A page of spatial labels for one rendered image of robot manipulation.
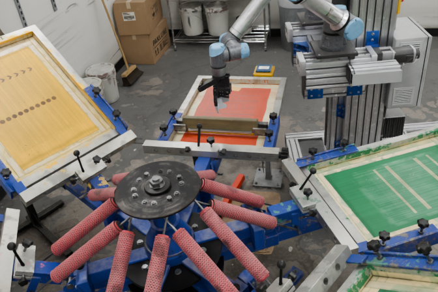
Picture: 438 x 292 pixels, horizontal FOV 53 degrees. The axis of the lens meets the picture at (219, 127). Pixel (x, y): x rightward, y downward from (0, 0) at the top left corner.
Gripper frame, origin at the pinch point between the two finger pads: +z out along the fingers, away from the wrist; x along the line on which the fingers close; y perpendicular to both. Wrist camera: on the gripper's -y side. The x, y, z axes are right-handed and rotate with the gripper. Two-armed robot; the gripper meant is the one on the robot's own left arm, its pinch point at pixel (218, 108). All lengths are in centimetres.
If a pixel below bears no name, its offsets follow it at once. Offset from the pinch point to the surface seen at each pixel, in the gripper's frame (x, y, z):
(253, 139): -3.1, 18.3, 16.2
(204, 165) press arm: -37.1, 1.5, 8.1
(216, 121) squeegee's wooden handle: -1.1, -1.5, 7.4
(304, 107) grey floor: 189, 35, 110
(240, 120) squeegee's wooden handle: -1.1, 11.5, 6.1
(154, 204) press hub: -92, 1, -18
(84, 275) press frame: -104, -26, 8
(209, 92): 46, -17, 16
